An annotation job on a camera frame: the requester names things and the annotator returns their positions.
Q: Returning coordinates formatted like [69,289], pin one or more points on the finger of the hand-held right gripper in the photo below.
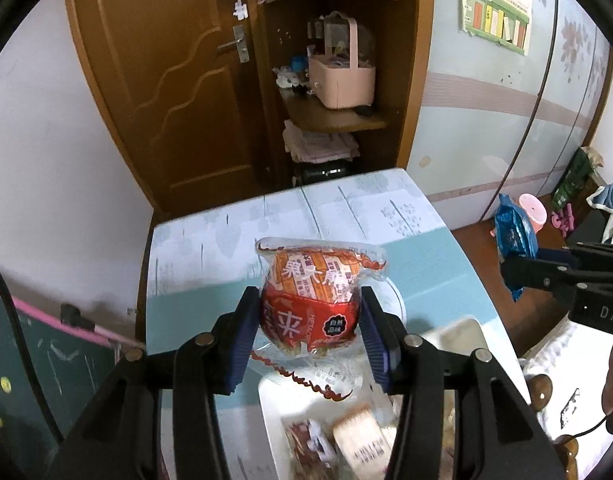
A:
[556,256]
[531,272]

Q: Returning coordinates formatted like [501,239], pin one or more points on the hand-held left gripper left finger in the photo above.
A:
[241,340]

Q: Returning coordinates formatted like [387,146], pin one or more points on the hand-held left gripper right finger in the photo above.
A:
[379,345]

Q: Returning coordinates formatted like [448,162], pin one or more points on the blue snack packet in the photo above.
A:
[514,235]

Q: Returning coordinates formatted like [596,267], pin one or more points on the red printed clear snack packet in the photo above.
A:
[311,300]

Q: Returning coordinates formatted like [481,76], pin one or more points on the white plastic tray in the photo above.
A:
[274,420]

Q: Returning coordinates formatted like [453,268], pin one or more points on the kraft paper snack packet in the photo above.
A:
[361,440]

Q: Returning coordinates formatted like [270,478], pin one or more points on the pink toy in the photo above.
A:
[564,220]

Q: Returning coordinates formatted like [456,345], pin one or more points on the black box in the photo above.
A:
[586,230]

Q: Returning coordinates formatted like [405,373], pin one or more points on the checkered white blanket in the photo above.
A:
[576,360]

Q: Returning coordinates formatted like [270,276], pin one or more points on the blue white cloth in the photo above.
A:
[611,205]

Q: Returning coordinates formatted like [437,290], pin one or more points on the green bag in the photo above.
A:
[576,175]

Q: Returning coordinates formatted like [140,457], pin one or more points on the round wooden knob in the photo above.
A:
[541,392]
[566,457]

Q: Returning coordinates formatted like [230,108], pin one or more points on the leaf printed tablecloth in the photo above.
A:
[336,200]

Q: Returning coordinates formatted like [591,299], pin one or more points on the flower printed sliding wardrobe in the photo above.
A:
[461,110]

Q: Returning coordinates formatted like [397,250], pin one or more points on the black appliance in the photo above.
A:
[326,172]

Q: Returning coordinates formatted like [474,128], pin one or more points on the stack of folded cloths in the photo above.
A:
[321,145]

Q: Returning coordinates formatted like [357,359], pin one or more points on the wooden corner shelf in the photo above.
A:
[331,117]

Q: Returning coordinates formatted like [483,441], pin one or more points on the pink plastic basket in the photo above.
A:
[341,85]

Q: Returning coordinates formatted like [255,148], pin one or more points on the pile of small toys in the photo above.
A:
[291,77]

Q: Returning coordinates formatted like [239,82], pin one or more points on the brown wooden door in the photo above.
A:
[161,85]

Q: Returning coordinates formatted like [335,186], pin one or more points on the white door hook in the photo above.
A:
[240,9]

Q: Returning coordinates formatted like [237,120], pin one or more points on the green chalkboard with pink frame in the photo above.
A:
[26,360]

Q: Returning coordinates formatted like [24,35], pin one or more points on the wall poster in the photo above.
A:
[494,10]

